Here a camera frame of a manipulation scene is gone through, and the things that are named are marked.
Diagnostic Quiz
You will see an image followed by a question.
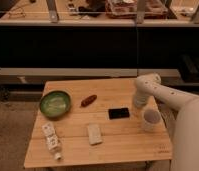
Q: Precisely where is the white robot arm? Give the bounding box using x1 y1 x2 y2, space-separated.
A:
133 73 199 171

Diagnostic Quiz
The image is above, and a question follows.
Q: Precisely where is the white plastic bottle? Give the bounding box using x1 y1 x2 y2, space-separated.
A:
42 122 62 160

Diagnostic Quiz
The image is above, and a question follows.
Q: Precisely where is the green bowl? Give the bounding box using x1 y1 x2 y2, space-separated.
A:
39 90 71 118

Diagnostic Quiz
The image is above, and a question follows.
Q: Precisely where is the brown sausage toy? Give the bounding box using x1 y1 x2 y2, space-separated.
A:
81 95 97 107

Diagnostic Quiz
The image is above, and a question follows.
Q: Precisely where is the wooden table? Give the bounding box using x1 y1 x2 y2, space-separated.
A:
24 78 172 168

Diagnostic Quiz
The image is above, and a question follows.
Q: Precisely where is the black eraser block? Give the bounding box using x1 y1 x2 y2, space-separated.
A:
108 108 130 119

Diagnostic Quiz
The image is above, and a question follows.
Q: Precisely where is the white cup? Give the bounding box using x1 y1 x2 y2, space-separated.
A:
141 109 161 132

